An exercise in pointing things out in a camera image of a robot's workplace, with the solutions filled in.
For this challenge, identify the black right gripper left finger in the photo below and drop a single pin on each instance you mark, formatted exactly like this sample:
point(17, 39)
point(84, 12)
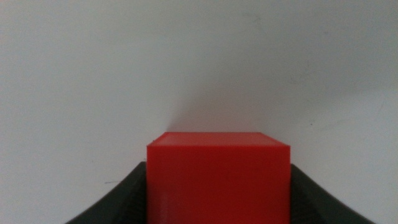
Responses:
point(127, 202)

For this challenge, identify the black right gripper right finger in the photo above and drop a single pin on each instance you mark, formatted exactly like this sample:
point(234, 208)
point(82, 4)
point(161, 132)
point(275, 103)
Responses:
point(311, 205)

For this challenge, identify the red cube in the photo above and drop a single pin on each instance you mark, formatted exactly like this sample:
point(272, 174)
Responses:
point(217, 180)

